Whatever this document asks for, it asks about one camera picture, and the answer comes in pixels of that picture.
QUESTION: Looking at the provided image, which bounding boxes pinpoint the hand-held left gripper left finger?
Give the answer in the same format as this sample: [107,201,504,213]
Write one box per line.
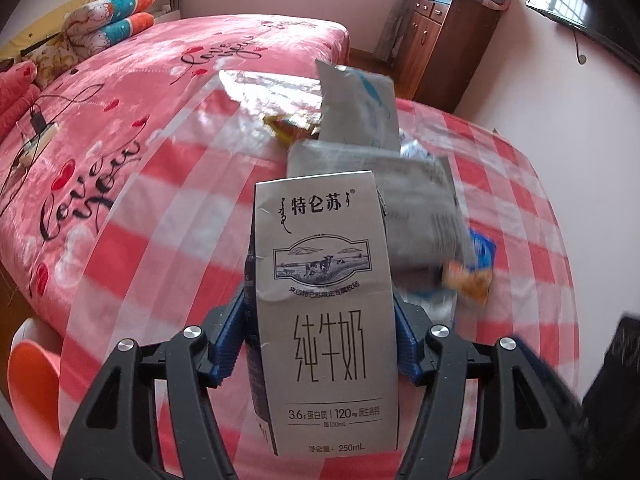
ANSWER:
[50,280,261,480]

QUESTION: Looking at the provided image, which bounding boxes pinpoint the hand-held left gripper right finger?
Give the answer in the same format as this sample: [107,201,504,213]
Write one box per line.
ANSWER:
[392,292,598,480]

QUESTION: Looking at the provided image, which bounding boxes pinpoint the clear plastic wrapper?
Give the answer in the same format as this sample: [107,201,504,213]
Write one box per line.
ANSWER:
[400,265,457,328]

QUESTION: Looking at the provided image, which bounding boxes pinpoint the orange blue snack packet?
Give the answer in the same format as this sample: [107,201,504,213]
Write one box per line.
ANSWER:
[441,227,497,306]

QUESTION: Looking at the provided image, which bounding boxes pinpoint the grey milk carton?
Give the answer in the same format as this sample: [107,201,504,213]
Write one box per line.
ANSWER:
[244,170,399,457]

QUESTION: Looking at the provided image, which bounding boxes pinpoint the grey plastic mailer bag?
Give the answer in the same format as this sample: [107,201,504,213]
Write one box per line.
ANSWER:
[286,139,476,286]

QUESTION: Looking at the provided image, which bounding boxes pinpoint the white printed wrapper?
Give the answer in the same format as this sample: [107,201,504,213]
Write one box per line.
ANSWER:
[399,130,436,161]

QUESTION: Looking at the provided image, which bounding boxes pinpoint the yellow snack wrapper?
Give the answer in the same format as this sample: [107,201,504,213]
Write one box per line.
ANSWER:
[262,114,323,147]

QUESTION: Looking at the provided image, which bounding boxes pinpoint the white blue plastic bag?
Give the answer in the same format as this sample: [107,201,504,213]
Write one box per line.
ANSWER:
[315,59,401,153]

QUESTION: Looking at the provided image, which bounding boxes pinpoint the red white checked tablecloth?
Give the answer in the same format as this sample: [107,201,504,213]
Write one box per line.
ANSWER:
[57,67,581,480]

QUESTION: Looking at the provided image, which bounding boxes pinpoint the white power strip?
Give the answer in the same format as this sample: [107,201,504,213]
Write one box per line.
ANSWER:
[12,125,58,168]

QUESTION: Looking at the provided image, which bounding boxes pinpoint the brown wooden cabinet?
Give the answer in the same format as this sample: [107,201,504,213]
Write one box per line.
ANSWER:
[392,0,503,113]

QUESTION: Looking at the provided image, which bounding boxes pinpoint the pink printed pillow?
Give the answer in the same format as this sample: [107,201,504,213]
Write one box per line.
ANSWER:
[0,59,38,92]
[0,82,42,136]

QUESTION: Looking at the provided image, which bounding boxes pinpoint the beige floral pillow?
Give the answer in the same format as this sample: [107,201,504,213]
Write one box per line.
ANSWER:
[30,42,83,88]

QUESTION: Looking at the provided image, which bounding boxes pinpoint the rolled colourful cartoon quilt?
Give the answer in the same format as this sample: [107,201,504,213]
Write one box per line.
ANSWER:
[65,11,156,58]

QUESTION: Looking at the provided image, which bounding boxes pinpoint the teal orange bolster pillows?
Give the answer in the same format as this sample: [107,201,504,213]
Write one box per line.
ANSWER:
[62,0,157,31]

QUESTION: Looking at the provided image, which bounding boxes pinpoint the yellow starred headboard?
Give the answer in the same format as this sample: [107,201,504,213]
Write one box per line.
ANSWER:
[0,0,113,63]

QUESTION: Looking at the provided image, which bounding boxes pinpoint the black charger cable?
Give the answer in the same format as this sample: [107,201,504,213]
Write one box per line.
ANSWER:
[0,85,98,196]

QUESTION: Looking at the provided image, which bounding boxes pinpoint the black wall television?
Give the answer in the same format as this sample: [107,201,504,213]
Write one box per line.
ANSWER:
[525,0,640,73]

